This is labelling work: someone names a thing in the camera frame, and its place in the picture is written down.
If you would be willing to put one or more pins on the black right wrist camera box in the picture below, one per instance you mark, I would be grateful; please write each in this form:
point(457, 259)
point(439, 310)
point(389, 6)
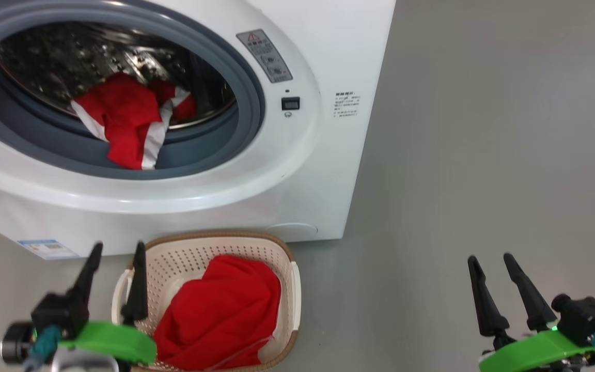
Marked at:
point(586, 315)

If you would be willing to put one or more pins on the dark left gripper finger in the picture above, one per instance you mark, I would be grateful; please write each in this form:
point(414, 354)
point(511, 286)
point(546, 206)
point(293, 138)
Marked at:
point(136, 294)
point(87, 279)

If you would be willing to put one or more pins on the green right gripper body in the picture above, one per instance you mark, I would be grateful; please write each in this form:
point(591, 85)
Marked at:
point(540, 351)

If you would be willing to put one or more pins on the red garment with white stripes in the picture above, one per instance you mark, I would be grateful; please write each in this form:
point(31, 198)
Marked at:
point(122, 119)

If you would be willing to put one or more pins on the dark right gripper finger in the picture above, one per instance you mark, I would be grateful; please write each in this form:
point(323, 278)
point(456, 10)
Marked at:
point(532, 299)
point(488, 305)

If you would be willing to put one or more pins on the grey warning sticker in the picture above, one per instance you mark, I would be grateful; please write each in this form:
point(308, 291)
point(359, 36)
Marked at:
point(265, 56)

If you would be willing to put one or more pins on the blue energy label sticker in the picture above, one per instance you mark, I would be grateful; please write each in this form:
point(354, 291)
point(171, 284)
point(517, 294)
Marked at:
point(47, 249)

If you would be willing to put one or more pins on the white front-load washing machine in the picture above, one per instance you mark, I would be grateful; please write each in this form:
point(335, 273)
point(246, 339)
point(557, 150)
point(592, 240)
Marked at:
point(277, 170)

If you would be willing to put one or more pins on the round white filter cover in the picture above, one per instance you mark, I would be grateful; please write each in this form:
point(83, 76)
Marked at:
point(297, 229)

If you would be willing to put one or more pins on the stainless steel washing machine drum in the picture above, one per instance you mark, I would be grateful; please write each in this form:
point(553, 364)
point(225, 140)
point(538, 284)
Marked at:
point(70, 57)

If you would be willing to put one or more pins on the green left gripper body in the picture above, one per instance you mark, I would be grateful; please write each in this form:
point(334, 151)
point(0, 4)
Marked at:
point(111, 341)

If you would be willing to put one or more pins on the cream perforated laundry basket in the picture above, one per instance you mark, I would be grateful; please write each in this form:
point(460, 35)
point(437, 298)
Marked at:
point(173, 258)

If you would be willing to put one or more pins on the plain red garment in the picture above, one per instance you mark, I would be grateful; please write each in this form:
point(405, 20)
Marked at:
point(220, 310)

